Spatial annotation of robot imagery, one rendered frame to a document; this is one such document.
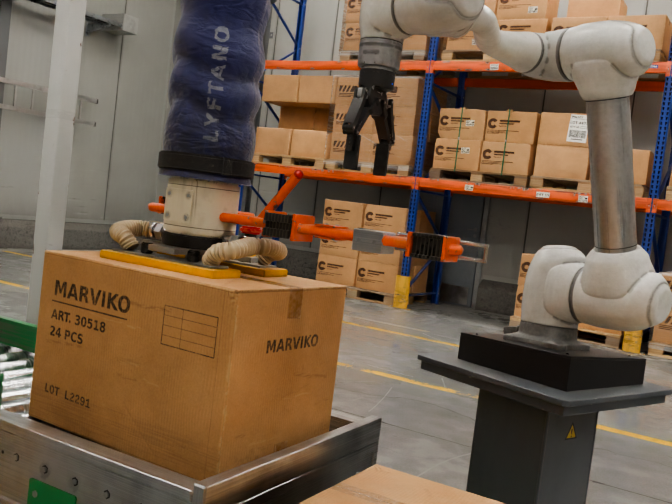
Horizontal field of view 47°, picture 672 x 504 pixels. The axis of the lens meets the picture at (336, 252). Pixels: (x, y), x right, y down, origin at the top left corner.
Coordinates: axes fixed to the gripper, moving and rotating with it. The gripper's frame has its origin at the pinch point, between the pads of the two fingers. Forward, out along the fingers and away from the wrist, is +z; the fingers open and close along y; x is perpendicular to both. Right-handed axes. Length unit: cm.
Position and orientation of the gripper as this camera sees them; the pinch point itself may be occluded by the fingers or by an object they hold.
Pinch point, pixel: (365, 167)
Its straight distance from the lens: 162.9
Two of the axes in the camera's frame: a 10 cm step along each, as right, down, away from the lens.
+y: -4.9, -0.2, -8.7
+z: -1.2, 9.9, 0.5
